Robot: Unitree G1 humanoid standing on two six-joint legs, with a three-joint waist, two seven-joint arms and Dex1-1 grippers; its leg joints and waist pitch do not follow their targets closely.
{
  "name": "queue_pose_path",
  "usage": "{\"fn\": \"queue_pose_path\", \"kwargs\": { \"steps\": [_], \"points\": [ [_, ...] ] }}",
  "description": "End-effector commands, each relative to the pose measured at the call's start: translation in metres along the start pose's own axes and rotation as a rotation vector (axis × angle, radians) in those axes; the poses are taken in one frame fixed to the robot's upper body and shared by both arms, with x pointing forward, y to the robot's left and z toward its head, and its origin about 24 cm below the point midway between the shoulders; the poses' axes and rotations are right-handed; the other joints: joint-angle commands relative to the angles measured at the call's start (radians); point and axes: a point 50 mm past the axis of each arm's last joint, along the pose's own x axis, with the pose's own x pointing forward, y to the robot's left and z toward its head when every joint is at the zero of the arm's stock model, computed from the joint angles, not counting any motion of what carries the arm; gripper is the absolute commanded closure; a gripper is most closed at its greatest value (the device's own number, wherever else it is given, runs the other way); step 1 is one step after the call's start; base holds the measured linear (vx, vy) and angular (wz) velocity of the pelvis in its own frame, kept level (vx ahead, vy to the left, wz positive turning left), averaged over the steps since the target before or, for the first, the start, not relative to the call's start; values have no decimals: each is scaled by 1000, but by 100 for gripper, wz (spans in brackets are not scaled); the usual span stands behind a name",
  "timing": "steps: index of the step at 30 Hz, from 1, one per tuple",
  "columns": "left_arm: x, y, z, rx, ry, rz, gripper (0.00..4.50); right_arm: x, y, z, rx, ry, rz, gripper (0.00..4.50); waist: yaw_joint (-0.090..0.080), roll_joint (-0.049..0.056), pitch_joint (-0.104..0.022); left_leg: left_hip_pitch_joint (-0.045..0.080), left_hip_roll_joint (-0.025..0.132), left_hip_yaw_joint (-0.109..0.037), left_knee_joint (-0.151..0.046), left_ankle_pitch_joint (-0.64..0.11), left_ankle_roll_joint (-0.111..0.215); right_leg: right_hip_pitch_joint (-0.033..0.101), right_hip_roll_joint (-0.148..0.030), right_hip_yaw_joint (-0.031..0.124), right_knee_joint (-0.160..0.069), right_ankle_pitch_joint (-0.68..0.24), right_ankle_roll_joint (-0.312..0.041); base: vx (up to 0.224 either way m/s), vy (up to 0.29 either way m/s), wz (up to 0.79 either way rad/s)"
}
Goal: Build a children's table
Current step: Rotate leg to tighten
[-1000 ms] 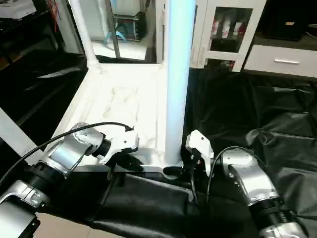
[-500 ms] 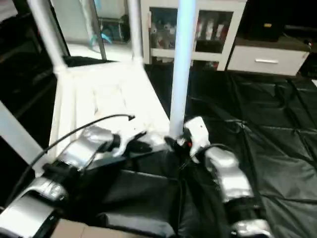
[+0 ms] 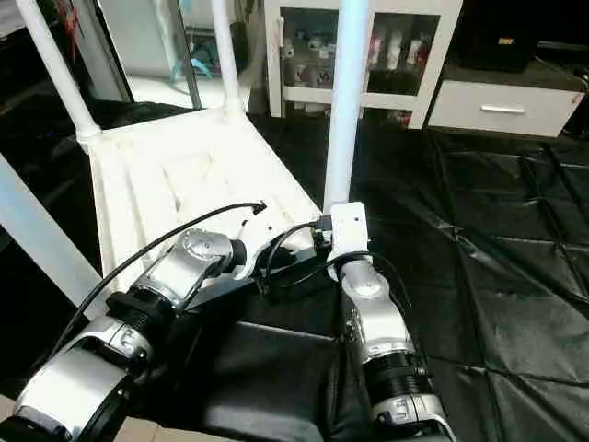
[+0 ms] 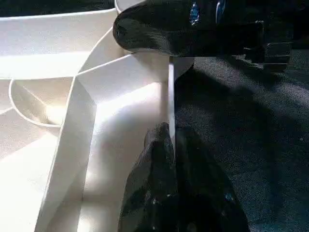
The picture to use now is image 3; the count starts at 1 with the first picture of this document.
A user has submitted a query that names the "black low shelf unit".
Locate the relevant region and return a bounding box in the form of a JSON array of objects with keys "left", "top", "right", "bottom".
[{"left": 456, "top": 0, "right": 589, "bottom": 93}]

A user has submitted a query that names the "white glass door cabinet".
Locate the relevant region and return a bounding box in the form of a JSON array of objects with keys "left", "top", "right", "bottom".
[{"left": 264, "top": 0, "right": 464, "bottom": 130}]

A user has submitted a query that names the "black work mat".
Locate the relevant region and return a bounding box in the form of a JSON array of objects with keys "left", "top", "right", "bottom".
[{"left": 0, "top": 92, "right": 589, "bottom": 442}]

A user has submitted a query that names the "white plastic table top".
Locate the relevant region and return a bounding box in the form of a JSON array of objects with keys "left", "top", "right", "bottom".
[{"left": 85, "top": 106, "right": 325, "bottom": 300}]

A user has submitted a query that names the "white drawer unit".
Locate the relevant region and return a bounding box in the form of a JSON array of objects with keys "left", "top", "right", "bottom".
[{"left": 427, "top": 79, "right": 586, "bottom": 138}]

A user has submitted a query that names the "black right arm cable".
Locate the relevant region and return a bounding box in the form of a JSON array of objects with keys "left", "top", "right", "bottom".
[{"left": 256, "top": 217, "right": 420, "bottom": 314}]

